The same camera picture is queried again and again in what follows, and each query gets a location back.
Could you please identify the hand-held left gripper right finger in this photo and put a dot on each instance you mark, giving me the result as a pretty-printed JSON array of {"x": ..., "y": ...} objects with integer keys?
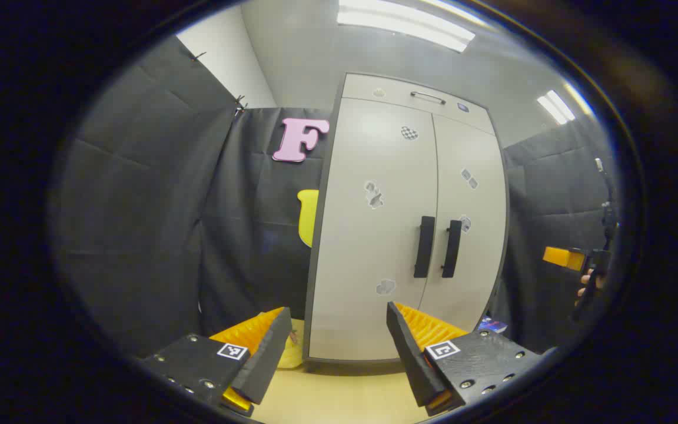
[{"x": 412, "y": 359}]

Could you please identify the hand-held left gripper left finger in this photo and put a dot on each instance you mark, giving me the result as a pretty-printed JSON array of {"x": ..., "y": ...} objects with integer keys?
[{"x": 268, "y": 359}]

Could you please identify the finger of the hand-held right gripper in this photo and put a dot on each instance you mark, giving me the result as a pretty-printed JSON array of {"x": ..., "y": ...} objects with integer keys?
[{"x": 561, "y": 257}]

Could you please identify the grey cabinet door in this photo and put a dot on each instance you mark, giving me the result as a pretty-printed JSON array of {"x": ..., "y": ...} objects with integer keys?
[
  {"x": 362, "y": 247},
  {"x": 474, "y": 265}
]

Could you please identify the grey double-door shoe cabinet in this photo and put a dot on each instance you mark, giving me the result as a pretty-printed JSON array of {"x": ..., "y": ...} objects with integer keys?
[{"x": 315, "y": 282}]

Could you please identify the grey cabinet drawer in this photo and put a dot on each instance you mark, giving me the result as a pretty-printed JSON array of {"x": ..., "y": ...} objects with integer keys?
[{"x": 386, "y": 94}]

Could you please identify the yellow plush toy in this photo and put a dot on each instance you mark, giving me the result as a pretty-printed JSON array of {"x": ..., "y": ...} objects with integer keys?
[{"x": 291, "y": 353}]

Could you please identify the blue book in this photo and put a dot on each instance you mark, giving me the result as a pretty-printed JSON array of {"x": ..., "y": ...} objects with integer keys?
[{"x": 492, "y": 325}]

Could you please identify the long ceiling light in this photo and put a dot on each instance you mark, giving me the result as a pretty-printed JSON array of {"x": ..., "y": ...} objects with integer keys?
[
  {"x": 404, "y": 23},
  {"x": 555, "y": 107}
]

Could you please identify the black backdrop cloth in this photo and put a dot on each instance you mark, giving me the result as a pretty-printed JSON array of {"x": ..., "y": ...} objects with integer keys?
[{"x": 139, "y": 206}]

